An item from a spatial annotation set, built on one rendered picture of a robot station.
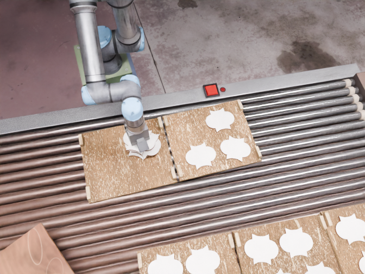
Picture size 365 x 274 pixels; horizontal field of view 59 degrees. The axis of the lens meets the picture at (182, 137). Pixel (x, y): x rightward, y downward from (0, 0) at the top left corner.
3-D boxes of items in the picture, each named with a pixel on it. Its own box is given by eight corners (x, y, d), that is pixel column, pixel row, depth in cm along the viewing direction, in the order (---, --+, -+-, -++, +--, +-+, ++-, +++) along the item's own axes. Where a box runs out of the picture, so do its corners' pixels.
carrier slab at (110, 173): (79, 135, 159) (79, 134, 157) (160, 118, 164) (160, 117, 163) (89, 204, 145) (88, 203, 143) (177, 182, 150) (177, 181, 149)
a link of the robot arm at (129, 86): (109, 75, 123) (111, 99, 119) (138, 72, 124) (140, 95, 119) (113, 86, 130) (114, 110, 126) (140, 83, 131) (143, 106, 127)
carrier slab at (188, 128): (162, 117, 164) (162, 116, 163) (238, 101, 170) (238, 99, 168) (180, 181, 150) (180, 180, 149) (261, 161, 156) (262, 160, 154)
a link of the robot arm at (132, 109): (140, 93, 118) (143, 113, 114) (143, 108, 128) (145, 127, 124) (119, 95, 117) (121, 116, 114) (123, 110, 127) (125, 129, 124)
